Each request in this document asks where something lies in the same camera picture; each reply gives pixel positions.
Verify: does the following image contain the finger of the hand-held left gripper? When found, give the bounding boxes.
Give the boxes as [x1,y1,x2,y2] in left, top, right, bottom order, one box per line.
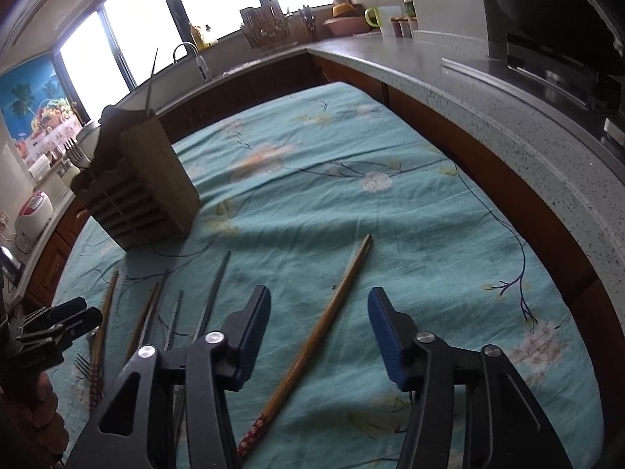
[22,297,88,328]
[14,308,104,353]

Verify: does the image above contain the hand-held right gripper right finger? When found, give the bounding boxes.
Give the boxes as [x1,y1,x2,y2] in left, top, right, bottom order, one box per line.
[367,286,574,469]

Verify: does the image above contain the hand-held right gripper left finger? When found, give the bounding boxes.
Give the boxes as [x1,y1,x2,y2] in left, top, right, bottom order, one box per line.
[66,284,272,469]

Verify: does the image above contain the wooden chopstick red patterned end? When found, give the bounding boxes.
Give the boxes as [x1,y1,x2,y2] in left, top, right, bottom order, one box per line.
[89,271,120,411]

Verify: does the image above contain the metal fork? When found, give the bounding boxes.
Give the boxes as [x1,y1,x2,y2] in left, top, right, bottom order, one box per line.
[66,138,92,171]
[73,332,101,382]

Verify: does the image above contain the metal chopstick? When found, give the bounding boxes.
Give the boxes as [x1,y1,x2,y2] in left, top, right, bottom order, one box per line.
[193,249,231,343]
[163,289,184,353]

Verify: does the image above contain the chopsticks pair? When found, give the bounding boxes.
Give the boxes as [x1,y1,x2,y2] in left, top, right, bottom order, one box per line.
[237,234,373,459]

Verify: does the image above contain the wooden utensil holder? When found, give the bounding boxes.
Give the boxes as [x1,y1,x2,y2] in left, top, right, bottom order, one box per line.
[71,104,202,251]

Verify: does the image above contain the person's left hand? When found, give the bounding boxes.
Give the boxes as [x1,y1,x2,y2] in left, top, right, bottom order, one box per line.
[20,370,70,456]

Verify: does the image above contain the steel kettle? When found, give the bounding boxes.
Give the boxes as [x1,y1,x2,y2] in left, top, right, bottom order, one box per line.
[0,247,24,284]

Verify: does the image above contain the white and red rice cooker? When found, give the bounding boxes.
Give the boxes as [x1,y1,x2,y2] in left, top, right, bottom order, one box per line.
[14,193,54,246]

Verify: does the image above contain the floral teal tablecloth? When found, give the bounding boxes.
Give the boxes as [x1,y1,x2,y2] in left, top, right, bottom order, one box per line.
[46,81,604,469]

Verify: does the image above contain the large white cooker pot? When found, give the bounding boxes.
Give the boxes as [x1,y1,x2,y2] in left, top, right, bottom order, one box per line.
[75,120,103,157]

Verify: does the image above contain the wooden base cabinets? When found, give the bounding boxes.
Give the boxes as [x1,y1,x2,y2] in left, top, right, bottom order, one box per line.
[22,51,616,382]

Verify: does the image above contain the chrome kitchen faucet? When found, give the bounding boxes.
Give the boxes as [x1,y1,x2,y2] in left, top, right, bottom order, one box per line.
[173,42,213,81]

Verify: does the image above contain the grey stone countertop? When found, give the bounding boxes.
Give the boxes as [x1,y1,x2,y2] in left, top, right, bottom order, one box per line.
[0,29,625,401]

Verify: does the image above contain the yellow oil bottle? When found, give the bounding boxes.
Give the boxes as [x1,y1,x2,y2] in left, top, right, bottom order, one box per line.
[189,23,211,50]

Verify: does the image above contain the large kitchen window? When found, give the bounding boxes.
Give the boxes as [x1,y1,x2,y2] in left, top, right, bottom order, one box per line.
[49,0,357,118]

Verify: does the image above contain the dish drying rack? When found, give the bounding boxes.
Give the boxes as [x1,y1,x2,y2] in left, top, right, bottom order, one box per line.
[239,6,294,50]

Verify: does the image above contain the pink plastic basin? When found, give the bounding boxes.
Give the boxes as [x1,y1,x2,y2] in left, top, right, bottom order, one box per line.
[323,17,379,38]

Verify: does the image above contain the spice jar set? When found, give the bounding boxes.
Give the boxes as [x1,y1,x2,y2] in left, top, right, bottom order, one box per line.
[391,16,419,39]

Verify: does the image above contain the gas stove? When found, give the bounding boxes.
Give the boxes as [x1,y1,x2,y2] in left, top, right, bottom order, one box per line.
[505,32,625,150]

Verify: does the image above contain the translucent plastic container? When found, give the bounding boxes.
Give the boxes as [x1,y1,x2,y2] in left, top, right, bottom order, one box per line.
[378,0,407,38]

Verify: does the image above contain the black wok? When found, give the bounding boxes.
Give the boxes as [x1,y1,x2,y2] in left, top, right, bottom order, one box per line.
[416,0,616,42]

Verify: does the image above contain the tropical fruit wall poster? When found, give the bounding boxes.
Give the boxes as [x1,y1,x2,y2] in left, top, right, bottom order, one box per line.
[0,55,81,167]

